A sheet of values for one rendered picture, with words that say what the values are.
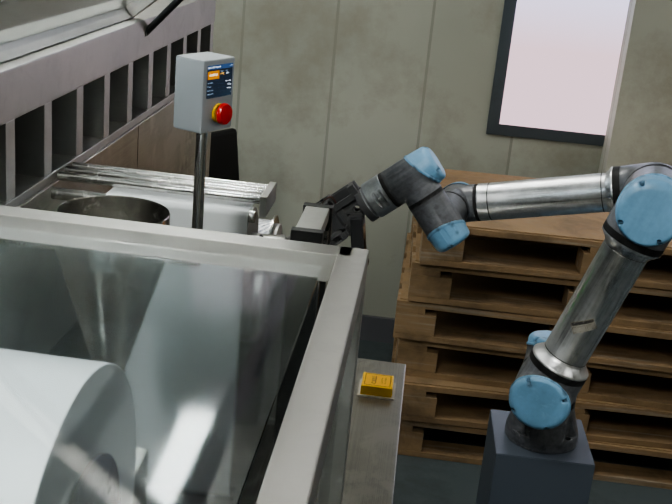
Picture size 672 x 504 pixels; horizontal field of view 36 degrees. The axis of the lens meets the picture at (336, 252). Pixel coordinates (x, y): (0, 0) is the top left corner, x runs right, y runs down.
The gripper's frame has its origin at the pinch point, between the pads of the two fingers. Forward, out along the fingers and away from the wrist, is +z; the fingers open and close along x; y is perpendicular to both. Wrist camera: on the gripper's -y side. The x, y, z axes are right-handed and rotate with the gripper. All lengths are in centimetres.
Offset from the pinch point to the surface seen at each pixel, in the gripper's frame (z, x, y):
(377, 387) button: 5.0, -13.9, -36.4
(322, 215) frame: -19.3, 32.0, 10.5
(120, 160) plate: 18.1, -4.8, 35.6
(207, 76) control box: -24, 57, 39
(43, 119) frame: 8, 35, 48
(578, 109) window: -63, -253, -61
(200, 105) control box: -21, 58, 37
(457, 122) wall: -17, -254, -37
